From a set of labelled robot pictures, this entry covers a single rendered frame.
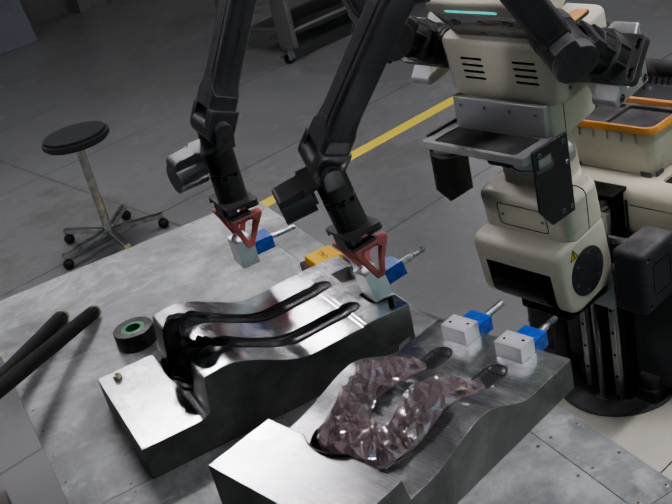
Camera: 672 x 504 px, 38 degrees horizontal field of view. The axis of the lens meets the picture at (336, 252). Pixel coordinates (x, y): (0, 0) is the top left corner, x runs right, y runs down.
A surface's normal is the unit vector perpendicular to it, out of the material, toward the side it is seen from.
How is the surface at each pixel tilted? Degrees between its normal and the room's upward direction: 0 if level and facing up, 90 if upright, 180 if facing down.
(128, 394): 0
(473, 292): 0
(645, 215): 90
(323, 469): 0
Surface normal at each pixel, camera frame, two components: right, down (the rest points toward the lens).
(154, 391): -0.21, -0.87
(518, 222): -0.69, 0.56
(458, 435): -0.38, -0.72
